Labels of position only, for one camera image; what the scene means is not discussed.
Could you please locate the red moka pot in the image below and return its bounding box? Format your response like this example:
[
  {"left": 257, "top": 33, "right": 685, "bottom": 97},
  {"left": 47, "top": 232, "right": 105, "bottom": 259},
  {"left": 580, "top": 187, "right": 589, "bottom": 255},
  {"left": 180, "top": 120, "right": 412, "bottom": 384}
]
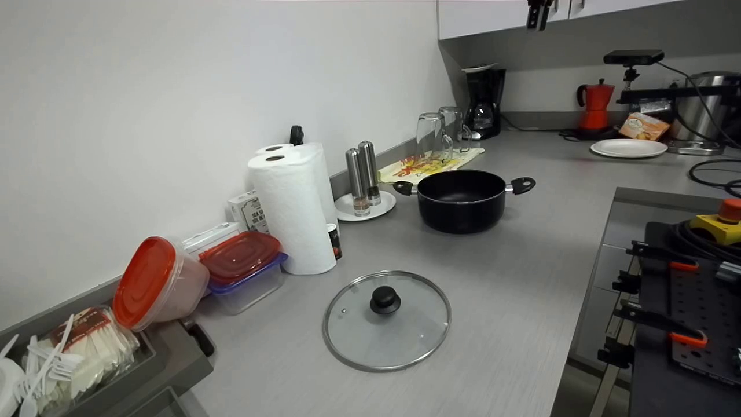
[{"left": 574, "top": 76, "right": 619, "bottom": 134}]

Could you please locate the rectangular container with red lid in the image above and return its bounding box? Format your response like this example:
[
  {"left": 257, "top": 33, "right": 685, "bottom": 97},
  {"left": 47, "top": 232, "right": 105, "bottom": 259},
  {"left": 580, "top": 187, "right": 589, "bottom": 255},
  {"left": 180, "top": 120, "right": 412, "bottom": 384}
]
[{"left": 198, "top": 230, "right": 289, "bottom": 314}]

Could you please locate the small white box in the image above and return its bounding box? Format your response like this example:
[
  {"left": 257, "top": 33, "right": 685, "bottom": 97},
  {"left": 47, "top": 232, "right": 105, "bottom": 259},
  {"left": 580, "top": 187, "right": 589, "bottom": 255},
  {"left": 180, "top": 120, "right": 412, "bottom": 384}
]
[{"left": 224, "top": 190, "right": 272, "bottom": 236}]

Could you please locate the bag of white plastic cutlery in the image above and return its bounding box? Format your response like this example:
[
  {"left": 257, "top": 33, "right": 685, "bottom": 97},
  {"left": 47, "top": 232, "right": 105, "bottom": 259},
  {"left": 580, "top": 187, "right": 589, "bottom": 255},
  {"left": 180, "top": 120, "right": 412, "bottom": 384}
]
[{"left": 21, "top": 305, "right": 143, "bottom": 415}]

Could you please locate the black pot with two handles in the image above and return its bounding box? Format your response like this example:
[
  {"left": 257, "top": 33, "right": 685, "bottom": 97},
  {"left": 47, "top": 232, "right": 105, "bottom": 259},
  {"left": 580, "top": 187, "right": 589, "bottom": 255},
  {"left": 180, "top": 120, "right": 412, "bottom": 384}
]
[{"left": 392, "top": 167, "right": 538, "bottom": 236}]

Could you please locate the steel kettle pot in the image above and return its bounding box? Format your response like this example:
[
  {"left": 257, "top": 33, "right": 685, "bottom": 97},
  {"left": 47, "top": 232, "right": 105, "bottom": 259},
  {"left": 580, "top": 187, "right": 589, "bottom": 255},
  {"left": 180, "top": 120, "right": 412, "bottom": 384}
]
[{"left": 670, "top": 70, "right": 741, "bottom": 150}]

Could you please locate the glass lid with black knob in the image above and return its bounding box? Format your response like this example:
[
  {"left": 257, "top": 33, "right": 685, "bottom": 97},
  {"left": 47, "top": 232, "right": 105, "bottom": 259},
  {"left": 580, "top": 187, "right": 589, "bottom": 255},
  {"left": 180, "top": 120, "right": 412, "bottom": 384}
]
[{"left": 319, "top": 268, "right": 455, "bottom": 375}]

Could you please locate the yellow emergency stop button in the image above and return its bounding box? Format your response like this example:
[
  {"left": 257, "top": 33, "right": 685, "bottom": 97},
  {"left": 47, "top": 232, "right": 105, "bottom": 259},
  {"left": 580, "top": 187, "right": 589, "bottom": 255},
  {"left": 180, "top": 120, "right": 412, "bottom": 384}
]
[{"left": 687, "top": 196, "right": 741, "bottom": 247}]

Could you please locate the clear flat plastic container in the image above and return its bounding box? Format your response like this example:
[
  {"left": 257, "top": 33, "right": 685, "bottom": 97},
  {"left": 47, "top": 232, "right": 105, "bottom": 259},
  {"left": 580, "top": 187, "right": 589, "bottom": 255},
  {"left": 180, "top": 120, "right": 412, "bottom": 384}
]
[{"left": 183, "top": 221, "right": 246, "bottom": 258}]

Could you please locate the white dinner plate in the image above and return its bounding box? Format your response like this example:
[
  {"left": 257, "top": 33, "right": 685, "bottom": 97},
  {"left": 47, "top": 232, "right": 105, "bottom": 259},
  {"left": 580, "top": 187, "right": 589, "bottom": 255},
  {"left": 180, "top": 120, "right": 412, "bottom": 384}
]
[{"left": 589, "top": 136, "right": 671, "bottom": 163}]

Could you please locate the black cable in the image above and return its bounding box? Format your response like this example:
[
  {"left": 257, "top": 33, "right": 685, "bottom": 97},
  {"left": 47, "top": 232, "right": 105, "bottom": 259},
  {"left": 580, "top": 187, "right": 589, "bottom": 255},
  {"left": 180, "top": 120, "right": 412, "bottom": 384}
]
[{"left": 685, "top": 158, "right": 741, "bottom": 200}]

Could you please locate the black clamp with orange handle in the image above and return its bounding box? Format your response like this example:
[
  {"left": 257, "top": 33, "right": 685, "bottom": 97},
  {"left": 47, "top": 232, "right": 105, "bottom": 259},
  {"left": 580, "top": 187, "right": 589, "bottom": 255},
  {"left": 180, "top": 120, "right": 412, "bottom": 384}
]
[
  {"left": 611, "top": 299, "right": 712, "bottom": 353},
  {"left": 624, "top": 239, "right": 701, "bottom": 277}
]

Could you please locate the yellow printed dish towel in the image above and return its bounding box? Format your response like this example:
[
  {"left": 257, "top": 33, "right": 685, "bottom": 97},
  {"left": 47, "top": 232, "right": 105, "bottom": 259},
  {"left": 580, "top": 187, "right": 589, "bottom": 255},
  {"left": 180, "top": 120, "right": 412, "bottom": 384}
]
[{"left": 378, "top": 145, "right": 487, "bottom": 187}]

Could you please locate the black camera on stand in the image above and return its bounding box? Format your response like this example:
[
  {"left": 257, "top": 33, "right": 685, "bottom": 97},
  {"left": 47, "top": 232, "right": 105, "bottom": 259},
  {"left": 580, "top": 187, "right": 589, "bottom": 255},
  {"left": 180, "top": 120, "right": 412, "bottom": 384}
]
[{"left": 603, "top": 48, "right": 667, "bottom": 87}]

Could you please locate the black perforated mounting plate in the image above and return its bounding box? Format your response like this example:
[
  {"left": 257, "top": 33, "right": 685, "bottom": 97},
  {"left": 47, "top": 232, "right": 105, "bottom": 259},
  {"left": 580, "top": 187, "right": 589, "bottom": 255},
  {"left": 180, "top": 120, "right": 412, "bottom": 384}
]
[{"left": 627, "top": 221, "right": 741, "bottom": 417}]

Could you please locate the small dark spice bottle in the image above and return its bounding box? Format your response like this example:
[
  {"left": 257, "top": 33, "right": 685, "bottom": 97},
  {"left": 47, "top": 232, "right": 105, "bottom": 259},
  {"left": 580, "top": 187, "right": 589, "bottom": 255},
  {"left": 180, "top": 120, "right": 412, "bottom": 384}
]
[{"left": 327, "top": 223, "right": 346, "bottom": 262}]

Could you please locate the white wall cabinet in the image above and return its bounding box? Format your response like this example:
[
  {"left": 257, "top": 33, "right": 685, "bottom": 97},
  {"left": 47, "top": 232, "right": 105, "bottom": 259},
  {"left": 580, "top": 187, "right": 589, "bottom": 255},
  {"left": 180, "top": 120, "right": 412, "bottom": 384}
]
[{"left": 436, "top": 0, "right": 682, "bottom": 41}]

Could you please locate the orange paper packet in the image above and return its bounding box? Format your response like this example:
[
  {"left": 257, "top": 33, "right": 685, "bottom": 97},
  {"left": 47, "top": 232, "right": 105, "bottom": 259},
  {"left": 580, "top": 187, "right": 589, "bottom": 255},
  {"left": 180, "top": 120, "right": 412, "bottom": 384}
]
[{"left": 619, "top": 111, "right": 671, "bottom": 144}]

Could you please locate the round container with red lid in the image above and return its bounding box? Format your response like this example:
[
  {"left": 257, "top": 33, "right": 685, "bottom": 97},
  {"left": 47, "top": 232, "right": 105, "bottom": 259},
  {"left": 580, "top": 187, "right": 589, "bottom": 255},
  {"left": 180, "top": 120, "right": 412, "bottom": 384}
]
[{"left": 111, "top": 234, "right": 214, "bottom": 333}]

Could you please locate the clear drinking glass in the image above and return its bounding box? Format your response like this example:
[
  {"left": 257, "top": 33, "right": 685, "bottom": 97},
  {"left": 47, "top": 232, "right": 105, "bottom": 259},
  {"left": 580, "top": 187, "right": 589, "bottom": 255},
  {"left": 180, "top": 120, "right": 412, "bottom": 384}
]
[
  {"left": 439, "top": 104, "right": 465, "bottom": 145},
  {"left": 414, "top": 111, "right": 445, "bottom": 149}
]

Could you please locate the grey metal bin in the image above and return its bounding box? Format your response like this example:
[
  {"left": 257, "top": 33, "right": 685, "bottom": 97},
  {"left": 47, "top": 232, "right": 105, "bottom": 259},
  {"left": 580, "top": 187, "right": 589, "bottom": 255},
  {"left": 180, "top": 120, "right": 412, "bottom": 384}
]
[{"left": 0, "top": 275, "right": 215, "bottom": 417}]

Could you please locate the black coffee maker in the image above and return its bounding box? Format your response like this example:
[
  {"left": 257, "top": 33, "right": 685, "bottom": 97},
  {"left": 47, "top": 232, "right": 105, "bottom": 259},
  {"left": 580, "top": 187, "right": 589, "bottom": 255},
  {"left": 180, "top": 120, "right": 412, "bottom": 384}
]
[{"left": 462, "top": 62, "right": 509, "bottom": 144}]

